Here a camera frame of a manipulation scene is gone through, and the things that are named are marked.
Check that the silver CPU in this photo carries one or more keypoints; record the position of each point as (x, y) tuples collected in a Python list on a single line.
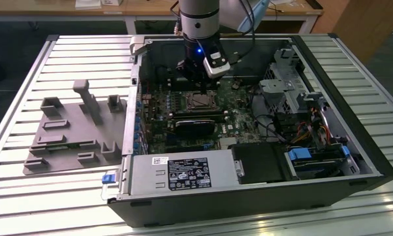
[(202, 100)]

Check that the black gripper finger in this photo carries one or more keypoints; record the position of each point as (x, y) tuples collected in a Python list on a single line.
[(204, 89)]

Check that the blue case latch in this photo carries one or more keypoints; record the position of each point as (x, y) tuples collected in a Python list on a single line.
[(108, 178)]

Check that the grey metal case bracket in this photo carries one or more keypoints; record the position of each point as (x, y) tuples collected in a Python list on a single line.
[(137, 44)]

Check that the black open PC case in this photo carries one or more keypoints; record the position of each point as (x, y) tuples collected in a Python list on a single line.
[(248, 209)]

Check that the green motherboard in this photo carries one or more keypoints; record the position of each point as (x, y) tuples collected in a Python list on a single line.
[(242, 123)]

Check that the grey plastic parts rack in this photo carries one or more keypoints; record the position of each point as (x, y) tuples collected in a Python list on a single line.
[(72, 137)]

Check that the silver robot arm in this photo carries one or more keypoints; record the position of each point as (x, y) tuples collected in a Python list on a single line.
[(200, 22)]

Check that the black RAM stick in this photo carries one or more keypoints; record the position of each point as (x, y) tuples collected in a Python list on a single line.
[(200, 112)]

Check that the small silver heatsink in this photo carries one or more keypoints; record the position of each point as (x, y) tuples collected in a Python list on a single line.
[(226, 141)]

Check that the black drive bay cover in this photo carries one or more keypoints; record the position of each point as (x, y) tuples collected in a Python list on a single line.
[(258, 162)]

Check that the silver metal drive cage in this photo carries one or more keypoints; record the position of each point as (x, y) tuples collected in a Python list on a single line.
[(281, 98)]

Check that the wooden cabinet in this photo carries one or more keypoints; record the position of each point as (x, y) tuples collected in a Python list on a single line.
[(364, 24)]

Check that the blue disk carrier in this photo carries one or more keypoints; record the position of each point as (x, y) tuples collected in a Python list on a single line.
[(297, 153)]

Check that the round coin cell battery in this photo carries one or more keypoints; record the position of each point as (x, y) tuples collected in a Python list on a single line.
[(234, 86)]

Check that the wooden desk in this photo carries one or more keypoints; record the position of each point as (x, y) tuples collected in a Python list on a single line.
[(52, 7)]

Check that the CPU socket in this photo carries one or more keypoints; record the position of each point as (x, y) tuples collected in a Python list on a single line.
[(202, 108)]

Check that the black graphics card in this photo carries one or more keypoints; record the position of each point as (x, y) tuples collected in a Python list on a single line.
[(193, 127)]

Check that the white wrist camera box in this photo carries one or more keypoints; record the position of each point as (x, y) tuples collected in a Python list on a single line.
[(216, 68)]

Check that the grey power supply unit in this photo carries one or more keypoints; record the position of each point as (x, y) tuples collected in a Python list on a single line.
[(144, 177)]

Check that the blue plastic clip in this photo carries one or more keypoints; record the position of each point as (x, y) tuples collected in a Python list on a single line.
[(345, 151)]

